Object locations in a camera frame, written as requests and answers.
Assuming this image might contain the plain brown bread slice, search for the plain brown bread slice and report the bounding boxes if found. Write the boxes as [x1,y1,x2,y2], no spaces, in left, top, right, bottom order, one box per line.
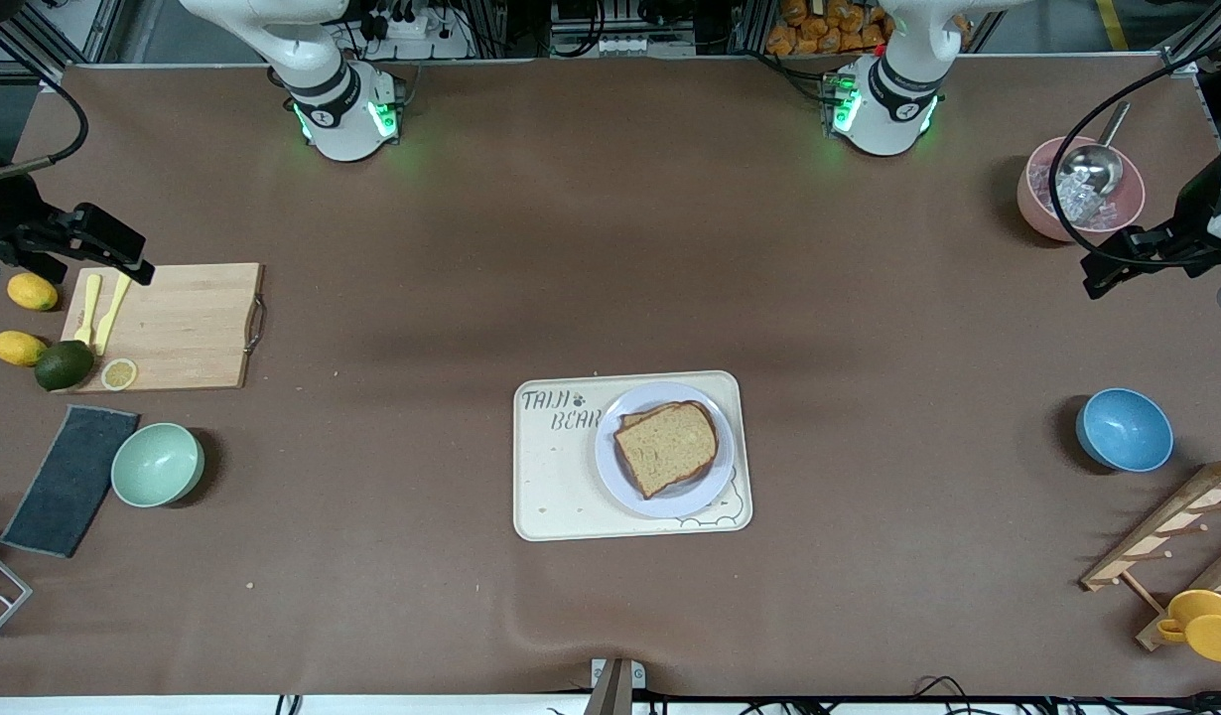
[613,402,719,500]

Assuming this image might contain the white round plate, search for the white round plate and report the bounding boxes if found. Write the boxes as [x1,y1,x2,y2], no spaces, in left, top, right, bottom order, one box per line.
[595,382,737,519]

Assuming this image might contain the yellow lemon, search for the yellow lemon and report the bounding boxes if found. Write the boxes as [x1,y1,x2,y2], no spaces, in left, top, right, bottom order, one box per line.
[7,273,60,312]
[0,331,49,367]

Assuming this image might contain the pink bowl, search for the pink bowl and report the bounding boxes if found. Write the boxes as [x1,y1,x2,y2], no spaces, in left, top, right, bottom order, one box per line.
[1017,136,1147,242]

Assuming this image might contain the yellow plastic fork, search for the yellow plastic fork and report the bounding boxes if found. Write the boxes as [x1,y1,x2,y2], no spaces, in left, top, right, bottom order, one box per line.
[74,274,103,346]

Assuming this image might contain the clear ice cubes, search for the clear ice cubes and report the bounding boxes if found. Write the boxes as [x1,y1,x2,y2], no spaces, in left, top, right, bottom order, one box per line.
[1047,174,1118,227]

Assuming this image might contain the yellow plastic knife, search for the yellow plastic knife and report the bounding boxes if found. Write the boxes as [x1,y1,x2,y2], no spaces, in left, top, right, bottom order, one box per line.
[94,273,135,356]

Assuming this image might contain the metal scoop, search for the metal scoop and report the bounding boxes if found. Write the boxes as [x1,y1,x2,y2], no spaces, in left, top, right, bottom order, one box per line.
[1059,101,1133,197]

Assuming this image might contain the green avocado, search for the green avocado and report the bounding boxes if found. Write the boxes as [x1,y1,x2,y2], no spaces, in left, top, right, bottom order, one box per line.
[35,340,95,391]

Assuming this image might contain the wooden cutting board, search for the wooden cutting board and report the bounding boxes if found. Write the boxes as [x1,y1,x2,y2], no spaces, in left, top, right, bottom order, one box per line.
[63,262,267,393]

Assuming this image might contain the blue bowl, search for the blue bowl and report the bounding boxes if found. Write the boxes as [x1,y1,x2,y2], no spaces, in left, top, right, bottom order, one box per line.
[1075,387,1174,473]

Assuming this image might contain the dark grey cloth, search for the dark grey cloth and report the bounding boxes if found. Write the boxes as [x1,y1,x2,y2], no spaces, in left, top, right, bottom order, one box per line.
[0,405,141,558]

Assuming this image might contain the mint green bowl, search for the mint green bowl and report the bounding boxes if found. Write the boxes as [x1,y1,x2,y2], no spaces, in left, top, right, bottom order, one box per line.
[111,423,205,508]

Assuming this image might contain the wooden peg rack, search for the wooden peg rack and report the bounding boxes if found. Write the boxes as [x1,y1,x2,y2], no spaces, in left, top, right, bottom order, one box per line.
[1080,459,1221,651]

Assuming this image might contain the yellow cup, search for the yellow cup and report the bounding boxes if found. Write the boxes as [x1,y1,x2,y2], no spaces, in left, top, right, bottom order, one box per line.
[1156,590,1221,663]

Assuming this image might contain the white power strip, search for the white power strip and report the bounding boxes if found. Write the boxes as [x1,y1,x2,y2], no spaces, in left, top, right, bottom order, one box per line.
[357,0,473,61]

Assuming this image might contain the pile of orange packets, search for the pile of orange packets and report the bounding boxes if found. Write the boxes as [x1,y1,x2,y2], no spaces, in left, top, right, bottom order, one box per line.
[766,0,894,56]

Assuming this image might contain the cream tray with bear print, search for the cream tray with bear print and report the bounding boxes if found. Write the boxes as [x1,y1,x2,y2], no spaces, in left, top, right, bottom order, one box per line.
[513,370,753,542]

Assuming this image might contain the metal wire rack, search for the metal wire rack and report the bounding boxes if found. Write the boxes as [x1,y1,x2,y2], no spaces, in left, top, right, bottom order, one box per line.
[0,538,33,651]

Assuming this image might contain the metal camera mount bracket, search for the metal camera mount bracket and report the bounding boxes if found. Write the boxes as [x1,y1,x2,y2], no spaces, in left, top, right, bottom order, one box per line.
[583,657,647,715]

